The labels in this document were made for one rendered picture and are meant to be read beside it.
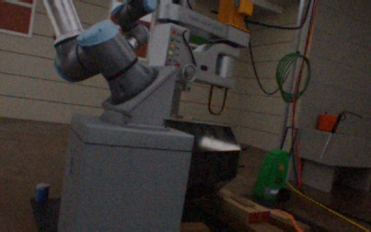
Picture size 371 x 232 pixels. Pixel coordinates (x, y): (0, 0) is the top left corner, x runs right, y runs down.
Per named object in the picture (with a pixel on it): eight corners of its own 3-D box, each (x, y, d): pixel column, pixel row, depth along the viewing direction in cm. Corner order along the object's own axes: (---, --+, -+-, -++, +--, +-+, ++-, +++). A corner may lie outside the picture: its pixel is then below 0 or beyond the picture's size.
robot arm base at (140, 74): (162, 73, 121) (147, 52, 117) (123, 105, 116) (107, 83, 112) (144, 71, 138) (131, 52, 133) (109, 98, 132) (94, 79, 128)
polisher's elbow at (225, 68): (206, 75, 297) (210, 54, 296) (218, 78, 312) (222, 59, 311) (223, 76, 285) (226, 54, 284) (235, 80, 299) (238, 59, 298)
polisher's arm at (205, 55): (217, 98, 314) (225, 48, 311) (235, 100, 297) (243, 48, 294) (156, 87, 264) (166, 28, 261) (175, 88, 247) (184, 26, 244)
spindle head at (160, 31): (179, 87, 280) (186, 36, 278) (195, 88, 264) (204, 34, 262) (144, 80, 256) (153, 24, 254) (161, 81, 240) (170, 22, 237)
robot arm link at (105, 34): (122, 72, 113) (92, 29, 105) (94, 83, 123) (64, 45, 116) (143, 50, 123) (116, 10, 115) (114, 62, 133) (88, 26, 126)
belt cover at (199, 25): (227, 52, 318) (230, 35, 317) (248, 51, 299) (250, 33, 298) (149, 25, 253) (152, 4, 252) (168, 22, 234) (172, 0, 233)
